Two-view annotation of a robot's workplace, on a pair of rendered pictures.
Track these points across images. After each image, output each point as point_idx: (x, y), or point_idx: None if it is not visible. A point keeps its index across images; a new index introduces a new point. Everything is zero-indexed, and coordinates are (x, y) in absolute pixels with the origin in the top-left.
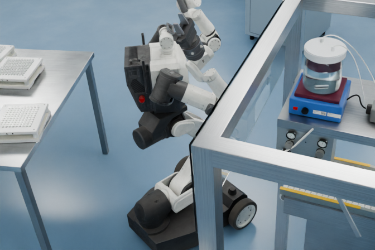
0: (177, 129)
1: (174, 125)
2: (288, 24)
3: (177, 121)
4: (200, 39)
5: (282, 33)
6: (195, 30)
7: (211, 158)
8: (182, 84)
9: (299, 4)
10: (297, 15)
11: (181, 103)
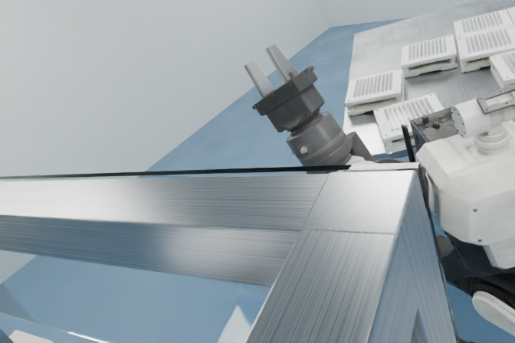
0: (480, 304)
1: (478, 293)
2: (85, 233)
3: (491, 293)
4: (309, 135)
5: (20, 220)
6: (302, 105)
7: None
8: None
9: (234, 241)
10: (221, 270)
11: (471, 264)
